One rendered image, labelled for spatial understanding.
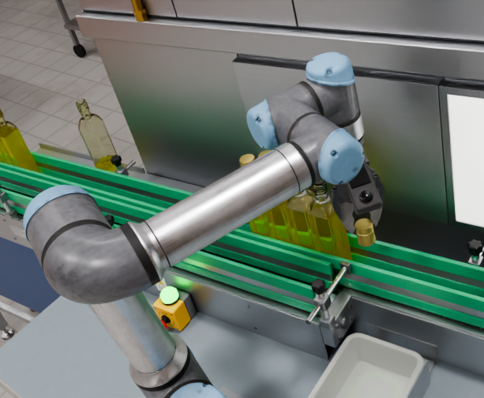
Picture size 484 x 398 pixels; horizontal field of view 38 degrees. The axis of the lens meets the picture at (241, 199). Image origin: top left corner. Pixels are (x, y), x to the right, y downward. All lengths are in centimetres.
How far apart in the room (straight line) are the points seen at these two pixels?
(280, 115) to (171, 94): 72
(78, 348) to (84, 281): 90
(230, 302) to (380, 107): 58
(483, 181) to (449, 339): 33
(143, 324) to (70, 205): 27
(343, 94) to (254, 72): 40
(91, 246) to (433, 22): 71
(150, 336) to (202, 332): 53
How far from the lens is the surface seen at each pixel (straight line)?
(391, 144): 147
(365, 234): 137
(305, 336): 160
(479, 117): 136
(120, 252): 97
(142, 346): 126
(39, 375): 187
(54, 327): 196
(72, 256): 99
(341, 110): 120
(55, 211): 107
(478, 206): 149
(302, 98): 116
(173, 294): 174
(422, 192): 152
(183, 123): 186
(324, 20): 142
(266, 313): 162
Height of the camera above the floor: 203
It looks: 37 degrees down
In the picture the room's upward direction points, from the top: 17 degrees counter-clockwise
